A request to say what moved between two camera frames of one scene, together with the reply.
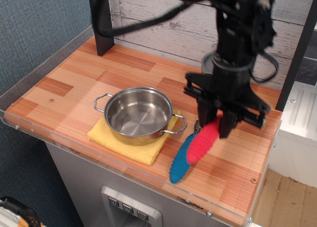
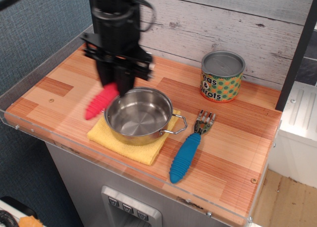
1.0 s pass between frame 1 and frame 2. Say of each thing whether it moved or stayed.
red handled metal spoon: moved
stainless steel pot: stayed
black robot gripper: moved
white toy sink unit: stayed
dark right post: stayed
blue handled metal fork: stayed
